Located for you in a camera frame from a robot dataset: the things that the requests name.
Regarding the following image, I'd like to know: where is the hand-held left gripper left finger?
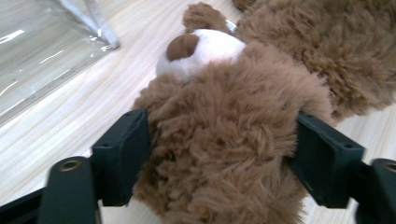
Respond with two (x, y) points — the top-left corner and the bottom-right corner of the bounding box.
(92, 107), (152, 208)

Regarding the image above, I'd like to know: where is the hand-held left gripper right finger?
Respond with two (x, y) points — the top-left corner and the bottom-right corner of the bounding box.
(288, 111), (365, 209)

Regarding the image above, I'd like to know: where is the brown teddy bear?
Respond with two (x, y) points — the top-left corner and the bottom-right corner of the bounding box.
(132, 0), (396, 224)

